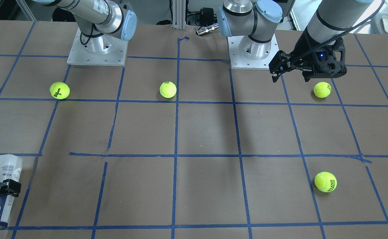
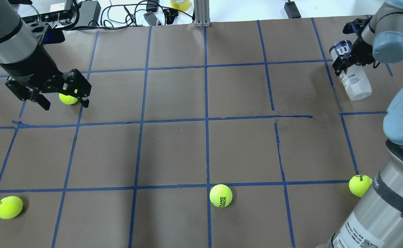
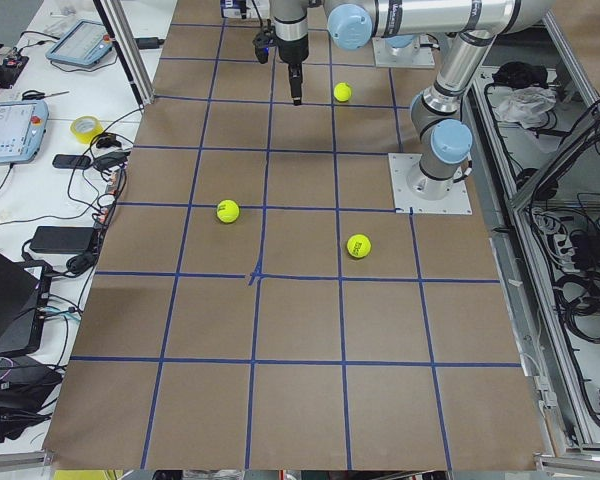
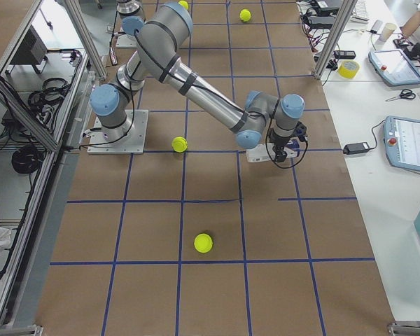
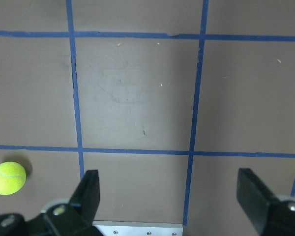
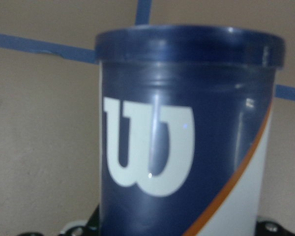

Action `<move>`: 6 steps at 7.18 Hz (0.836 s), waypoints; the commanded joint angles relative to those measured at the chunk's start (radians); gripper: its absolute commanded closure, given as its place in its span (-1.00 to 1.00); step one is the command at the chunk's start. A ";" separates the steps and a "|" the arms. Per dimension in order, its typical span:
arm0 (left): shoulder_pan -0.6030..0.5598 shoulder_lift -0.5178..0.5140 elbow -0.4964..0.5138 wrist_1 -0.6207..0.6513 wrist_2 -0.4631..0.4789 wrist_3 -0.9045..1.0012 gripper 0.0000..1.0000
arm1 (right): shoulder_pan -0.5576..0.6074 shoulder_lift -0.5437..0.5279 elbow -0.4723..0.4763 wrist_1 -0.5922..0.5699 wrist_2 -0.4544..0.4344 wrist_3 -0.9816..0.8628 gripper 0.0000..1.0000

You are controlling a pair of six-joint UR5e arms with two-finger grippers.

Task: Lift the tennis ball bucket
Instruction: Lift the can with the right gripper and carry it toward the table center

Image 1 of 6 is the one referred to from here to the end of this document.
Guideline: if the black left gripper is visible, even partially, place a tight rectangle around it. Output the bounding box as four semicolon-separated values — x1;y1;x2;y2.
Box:
269;32;347;83

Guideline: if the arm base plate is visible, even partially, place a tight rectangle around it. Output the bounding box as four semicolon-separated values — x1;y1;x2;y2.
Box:
67;29;128;66
227;35;279;71

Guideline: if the silver metal connector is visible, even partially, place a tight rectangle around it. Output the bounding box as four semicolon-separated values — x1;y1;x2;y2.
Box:
196;23;219;36

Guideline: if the tennis ball middle row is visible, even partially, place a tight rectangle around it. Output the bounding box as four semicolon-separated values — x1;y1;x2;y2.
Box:
159;81;177;99

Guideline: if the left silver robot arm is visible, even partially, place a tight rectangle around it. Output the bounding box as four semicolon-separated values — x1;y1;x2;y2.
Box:
217;0;372;82

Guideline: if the tennis ball far row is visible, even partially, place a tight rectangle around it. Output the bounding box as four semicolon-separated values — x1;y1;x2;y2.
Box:
313;82;332;98

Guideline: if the tennis ball near front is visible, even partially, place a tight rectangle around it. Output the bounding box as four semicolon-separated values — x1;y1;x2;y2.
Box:
314;172;338;193

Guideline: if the tennis ball row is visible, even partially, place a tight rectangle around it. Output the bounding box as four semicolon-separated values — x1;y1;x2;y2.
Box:
313;82;332;98
49;82;71;100
159;81;177;99

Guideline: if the Wilson tennis ball can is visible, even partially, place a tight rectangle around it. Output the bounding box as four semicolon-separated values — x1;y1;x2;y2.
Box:
0;154;23;230

